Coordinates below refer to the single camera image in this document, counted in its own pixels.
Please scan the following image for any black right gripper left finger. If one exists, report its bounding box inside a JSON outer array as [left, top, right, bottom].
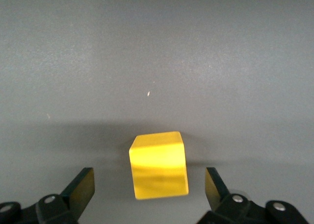
[[0, 167, 95, 224]]

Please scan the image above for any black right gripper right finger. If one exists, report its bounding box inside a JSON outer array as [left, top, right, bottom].
[[196, 167, 310, 224]]

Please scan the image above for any yellow cube block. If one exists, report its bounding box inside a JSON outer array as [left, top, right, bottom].
[[129, 131, 190, 200]]

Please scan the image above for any dark grey table mat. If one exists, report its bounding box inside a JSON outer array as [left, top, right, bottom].
[[0, 0, 314, 224]]

